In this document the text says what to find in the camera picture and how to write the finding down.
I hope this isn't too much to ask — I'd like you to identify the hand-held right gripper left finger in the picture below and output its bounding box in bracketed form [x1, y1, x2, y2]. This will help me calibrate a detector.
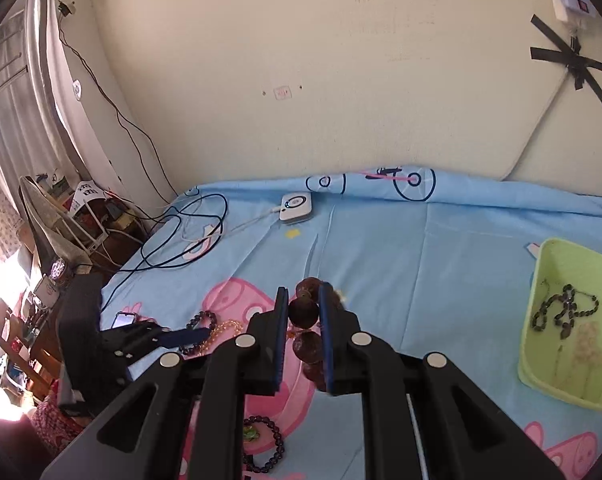
[40, 286, 289, 480]

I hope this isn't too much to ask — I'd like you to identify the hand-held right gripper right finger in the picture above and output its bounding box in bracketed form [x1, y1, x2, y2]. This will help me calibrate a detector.
[318, 282, 567, 480]

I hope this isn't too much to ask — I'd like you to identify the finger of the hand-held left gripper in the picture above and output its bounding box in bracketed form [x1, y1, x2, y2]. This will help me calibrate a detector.
[112, 322, 211, 350]
[129, 340, 209, 361]

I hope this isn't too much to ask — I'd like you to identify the dark purple bead bracelet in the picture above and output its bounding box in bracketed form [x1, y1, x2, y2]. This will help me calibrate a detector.
[178, 311, 218, 359]

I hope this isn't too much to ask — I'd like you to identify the large brown bead bracelet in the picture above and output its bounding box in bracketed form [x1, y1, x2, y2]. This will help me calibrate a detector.
[287, 276, 348, 394]

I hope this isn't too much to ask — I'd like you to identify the dark small bead bracelet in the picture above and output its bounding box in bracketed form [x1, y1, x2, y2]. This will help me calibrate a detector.
[242, 415, 286, 476]

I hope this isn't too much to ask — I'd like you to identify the cluttered wooden shelf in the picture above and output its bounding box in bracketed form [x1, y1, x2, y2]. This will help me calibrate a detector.
[0, 255, 64, 406]

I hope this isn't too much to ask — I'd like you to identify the blue cartoon printed bedsheet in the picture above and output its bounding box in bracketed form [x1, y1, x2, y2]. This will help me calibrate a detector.
[100, 166, 602, 480]

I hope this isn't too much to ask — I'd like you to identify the white rounded electronic device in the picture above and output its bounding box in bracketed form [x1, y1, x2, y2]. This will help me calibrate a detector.
[279, 192, 313, 225]

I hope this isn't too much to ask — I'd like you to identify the grey curtain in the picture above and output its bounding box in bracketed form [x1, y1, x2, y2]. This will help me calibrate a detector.
[0, 0, 109, 266]

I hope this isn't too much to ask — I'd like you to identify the black tape cross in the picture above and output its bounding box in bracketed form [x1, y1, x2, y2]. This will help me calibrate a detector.
[530, 13, 602, 121]

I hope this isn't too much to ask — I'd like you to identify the amber bead bracelet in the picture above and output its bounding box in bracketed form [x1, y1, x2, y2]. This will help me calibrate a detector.
[200, 319, 245, 357]

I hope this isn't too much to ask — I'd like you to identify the white wire rack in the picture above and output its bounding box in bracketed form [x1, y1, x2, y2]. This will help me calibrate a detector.
[67, 180, 148, 263]

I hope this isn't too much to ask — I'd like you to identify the black looped cable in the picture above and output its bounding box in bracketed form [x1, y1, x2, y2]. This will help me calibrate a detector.
[101, 193, 230, 312]

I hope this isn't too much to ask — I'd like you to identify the white cable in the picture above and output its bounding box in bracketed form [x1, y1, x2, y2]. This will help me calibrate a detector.
[181, 205, 285, 257]

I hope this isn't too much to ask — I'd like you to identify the black wall cable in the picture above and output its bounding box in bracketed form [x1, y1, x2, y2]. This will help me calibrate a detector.
[56, 0, 182, 223]

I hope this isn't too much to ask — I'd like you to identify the dark bead necklace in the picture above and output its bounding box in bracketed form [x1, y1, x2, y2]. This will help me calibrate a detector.
[531, 284, 601, 336]

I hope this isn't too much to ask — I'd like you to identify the pale pink bead bracelet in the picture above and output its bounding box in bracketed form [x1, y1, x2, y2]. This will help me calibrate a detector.
[556, 322, 602, 392]

